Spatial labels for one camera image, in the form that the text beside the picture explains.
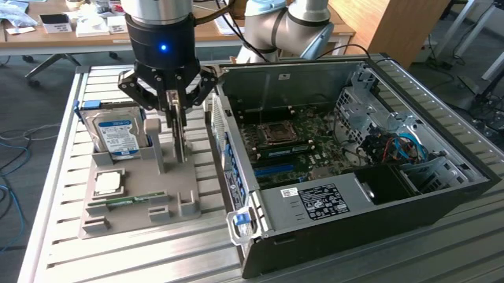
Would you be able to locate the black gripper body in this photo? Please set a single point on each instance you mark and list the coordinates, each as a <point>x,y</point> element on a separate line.
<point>164,59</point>

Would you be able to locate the graphics card with metal bracket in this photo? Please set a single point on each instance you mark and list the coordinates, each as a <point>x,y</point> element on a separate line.
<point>181,141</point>

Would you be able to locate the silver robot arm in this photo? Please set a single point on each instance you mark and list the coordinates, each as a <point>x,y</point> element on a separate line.
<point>276,26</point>

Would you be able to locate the wooden office desk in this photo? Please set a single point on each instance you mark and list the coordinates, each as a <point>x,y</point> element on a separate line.
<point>209,34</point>
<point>60,41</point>

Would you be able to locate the hard disk in blue carrier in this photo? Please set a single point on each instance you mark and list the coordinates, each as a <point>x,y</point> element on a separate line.
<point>114,132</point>

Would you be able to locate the small white labelled box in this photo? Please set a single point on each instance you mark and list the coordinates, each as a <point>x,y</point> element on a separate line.
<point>117,26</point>

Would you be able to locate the white paper stack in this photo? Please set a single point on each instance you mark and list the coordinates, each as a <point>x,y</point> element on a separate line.
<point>229,28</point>

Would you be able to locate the white box with cup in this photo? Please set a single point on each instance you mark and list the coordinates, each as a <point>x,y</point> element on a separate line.
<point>93,31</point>

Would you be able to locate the orange plastic object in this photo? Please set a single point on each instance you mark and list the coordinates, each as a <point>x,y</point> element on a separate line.
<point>118,8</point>

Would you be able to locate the metal CPU socket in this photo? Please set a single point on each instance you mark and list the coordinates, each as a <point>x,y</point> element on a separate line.
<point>276,132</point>

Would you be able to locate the white box with black insert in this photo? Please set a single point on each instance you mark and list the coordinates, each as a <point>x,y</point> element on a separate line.
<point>57,26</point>

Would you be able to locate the beige tape roll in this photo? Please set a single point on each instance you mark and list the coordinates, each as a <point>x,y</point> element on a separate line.
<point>76,3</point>

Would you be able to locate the grey plastic parts rack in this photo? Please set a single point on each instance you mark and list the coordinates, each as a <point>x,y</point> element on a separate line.
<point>143,182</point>

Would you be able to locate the silver CPU chip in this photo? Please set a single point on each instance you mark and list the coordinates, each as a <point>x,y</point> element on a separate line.
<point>108,182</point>

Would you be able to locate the blue expansion slot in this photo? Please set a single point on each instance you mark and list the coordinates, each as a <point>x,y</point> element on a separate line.
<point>276,170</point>

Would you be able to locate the white paper card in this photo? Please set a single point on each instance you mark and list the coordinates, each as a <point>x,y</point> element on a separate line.
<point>20,30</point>

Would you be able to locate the green motherboard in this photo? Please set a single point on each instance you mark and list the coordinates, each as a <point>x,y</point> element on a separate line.
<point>319,153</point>

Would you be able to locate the bare green RAM stick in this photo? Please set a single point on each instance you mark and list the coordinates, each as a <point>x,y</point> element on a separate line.
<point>126,200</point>

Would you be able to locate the perforated metal drive cage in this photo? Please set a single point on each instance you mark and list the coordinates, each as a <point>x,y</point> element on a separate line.
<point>355,103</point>

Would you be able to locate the clear plastic bag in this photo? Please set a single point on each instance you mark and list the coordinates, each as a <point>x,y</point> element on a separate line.
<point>16,14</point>

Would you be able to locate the silver finned chipset heatsink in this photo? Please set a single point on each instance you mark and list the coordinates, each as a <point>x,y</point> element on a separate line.
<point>322,174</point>

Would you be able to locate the blue case release latch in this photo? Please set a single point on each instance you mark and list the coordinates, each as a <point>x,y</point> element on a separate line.
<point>241,219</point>

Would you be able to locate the grey power supply unit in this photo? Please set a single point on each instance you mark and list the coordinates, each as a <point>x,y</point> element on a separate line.
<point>284,212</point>

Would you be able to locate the black power connector bundle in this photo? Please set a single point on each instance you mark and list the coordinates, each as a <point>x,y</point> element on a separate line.
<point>374,147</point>

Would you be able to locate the black open PC case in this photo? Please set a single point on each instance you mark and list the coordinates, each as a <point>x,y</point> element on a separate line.
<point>355,236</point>

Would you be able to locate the metal disk bay bracket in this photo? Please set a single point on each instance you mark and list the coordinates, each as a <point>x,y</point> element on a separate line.
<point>438,174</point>

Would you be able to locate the white table frame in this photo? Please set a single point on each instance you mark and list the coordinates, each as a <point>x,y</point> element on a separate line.
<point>494,66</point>

